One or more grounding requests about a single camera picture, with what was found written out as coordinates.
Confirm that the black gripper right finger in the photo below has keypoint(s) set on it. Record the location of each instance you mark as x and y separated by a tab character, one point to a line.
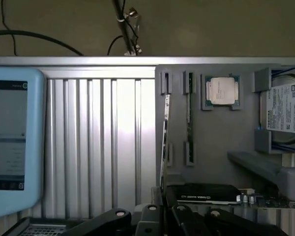
186	223

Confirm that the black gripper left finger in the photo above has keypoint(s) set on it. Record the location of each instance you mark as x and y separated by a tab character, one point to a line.
148	221

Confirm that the NVIDIA graphics card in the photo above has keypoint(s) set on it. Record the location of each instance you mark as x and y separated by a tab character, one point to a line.
206	193

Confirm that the grey parts rack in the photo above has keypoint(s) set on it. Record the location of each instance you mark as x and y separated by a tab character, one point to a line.
223	132

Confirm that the silver CPU chip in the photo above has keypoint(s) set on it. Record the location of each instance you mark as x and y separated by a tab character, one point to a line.
222	91

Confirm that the silver hard disk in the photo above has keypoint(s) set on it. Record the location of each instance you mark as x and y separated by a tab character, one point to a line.
285	110

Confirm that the light blue teach pendant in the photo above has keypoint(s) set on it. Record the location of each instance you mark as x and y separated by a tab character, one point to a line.
34	123

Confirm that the metal stand pole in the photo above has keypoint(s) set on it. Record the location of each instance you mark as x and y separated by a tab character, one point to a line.
125	32

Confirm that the blue disk bracket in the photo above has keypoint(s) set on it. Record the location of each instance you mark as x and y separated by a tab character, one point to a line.
258	127

